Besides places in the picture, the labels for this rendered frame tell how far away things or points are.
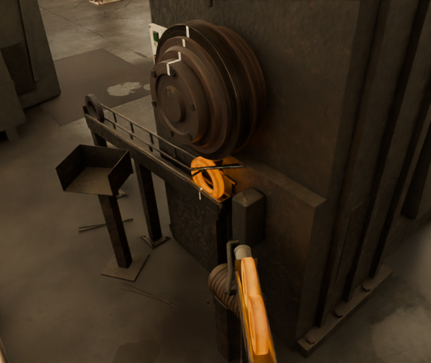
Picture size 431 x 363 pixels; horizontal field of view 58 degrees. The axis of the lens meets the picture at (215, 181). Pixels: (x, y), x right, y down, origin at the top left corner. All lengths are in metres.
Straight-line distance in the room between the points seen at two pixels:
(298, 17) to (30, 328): 1.83
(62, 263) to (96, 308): 0.41
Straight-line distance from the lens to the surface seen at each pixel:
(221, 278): 1.48
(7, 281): 2.49
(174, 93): 1.27
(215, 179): 1.48
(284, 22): 1.18
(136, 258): 2.31
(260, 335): 1.07
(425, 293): 2.31
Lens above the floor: 1.69
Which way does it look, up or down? 37 degrees down
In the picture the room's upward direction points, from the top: 3 degrees counter-clockwise
